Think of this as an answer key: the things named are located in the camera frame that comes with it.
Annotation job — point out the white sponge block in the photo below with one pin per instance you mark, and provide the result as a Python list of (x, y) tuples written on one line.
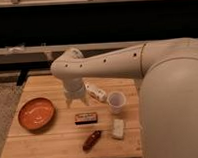
[(118, 129)]

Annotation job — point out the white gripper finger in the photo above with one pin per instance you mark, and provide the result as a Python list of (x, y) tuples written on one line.
[(85, 100), (69, 102)]

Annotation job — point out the grey metal shelf rail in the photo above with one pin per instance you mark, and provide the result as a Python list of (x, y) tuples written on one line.
[(44, 52)]

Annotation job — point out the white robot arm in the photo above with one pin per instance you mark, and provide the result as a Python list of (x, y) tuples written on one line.
[(168, 94)]

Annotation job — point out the dark red sausage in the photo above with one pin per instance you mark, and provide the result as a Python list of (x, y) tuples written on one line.
[(91, 140)]

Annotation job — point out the dark rectangular snack box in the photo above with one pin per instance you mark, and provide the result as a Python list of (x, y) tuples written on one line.
[(85, 118)]

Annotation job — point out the white plastic bottle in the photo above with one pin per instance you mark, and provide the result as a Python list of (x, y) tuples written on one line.
[(98, 93)]

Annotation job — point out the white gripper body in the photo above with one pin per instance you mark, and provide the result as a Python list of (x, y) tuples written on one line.
[(74, 88)]

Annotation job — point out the orange ceramic bowl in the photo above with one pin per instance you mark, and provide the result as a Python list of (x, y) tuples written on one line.
[(36, 113)]

